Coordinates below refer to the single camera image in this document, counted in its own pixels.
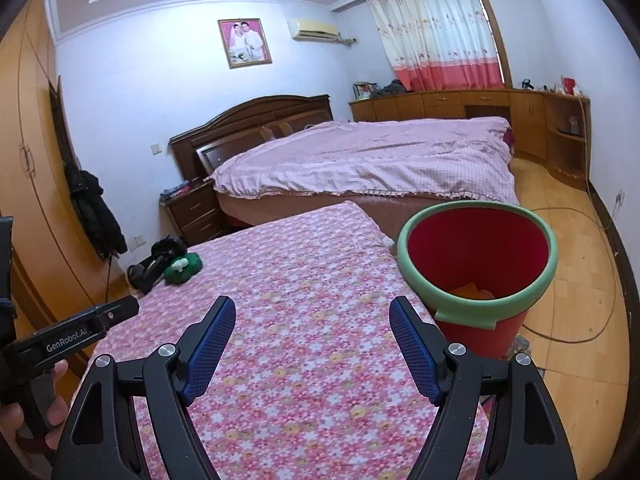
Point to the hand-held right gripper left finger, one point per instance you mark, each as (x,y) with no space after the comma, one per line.
(207,355)

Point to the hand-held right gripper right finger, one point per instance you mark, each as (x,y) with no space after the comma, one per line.
(415,355)

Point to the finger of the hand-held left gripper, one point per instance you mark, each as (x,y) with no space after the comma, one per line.
(117,312)

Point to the red bucket with green rim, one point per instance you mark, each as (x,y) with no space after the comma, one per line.
(480,245)

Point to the person's left hand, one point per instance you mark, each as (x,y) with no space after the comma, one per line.
(55,390)

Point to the black phone holder stand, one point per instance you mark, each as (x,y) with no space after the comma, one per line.
(155,265)

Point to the green plush toy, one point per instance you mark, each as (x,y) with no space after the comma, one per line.
(187,270)

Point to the black hanging jacket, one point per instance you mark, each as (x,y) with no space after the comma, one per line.
(95,215)

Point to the pink floral tablecloth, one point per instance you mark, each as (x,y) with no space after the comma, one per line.
(300,310)

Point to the dark wooden nightstand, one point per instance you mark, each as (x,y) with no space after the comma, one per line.
(195,215)

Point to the small dark clutter pile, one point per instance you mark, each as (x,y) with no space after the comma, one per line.
(176,191)

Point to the yellow wooden wardrobe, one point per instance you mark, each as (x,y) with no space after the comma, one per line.
(30,185)

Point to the pink checked bed blanket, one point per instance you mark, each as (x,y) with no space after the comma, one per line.
(375,160)

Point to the dark wooden bed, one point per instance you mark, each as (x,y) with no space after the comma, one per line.
(240,125)

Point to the long low wooden cabinet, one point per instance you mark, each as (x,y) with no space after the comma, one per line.
(440,105)

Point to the dark clothes pile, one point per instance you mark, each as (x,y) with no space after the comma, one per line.
(394,88)

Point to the small framed pictures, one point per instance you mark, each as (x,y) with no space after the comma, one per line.
(364,91)

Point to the small clear jar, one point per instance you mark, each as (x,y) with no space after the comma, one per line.
(573,124)

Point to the small black gadget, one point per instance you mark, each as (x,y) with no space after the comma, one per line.
(527,83)

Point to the white and red curtain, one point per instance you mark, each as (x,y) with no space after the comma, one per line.
(435,35)

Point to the white air conditioner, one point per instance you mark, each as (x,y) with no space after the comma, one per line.
(315,30)

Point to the white wall socket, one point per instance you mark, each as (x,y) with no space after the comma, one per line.
(620,197)
(137,243)

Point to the white wall switch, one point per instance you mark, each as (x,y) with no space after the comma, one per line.
(155,149)

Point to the framed wall photo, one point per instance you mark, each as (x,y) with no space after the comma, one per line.
(245,42)

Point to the wooden window frame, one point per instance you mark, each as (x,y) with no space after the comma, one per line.
(495,35)

